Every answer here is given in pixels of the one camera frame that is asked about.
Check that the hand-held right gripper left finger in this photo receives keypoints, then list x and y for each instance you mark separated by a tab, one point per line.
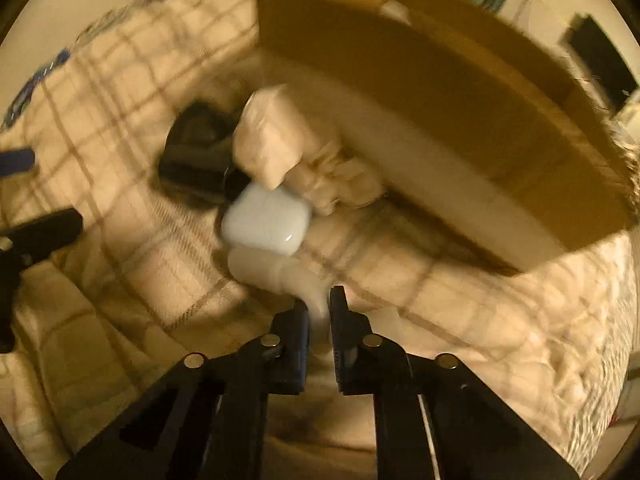
299	340

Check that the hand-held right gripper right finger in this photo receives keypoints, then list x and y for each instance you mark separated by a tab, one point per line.
337	330

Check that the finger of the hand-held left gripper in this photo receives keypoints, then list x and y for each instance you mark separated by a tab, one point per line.
15	161
47	232

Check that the white translucent plastic piece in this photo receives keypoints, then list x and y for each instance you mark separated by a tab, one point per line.
280	275

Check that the brown cardboard box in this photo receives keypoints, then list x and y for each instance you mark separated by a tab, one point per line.
450	110

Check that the blue patterned cloth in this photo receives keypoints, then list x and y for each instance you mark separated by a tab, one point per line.
35	85

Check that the beige plaid blanket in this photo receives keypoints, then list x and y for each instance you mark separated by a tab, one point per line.
125	260

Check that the white earbuds case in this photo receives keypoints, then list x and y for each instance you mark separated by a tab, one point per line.
265	220

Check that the crumpled beige wrapping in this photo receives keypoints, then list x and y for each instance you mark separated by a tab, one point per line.
340	180

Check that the black plastic holder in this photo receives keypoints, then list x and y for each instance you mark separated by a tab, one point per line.
195	162

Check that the beige wrapped packet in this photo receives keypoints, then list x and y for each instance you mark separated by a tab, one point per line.
270	130

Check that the white thing inside box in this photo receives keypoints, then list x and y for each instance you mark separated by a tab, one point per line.
396	12

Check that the black screen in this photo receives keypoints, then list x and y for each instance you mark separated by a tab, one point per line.
600	55

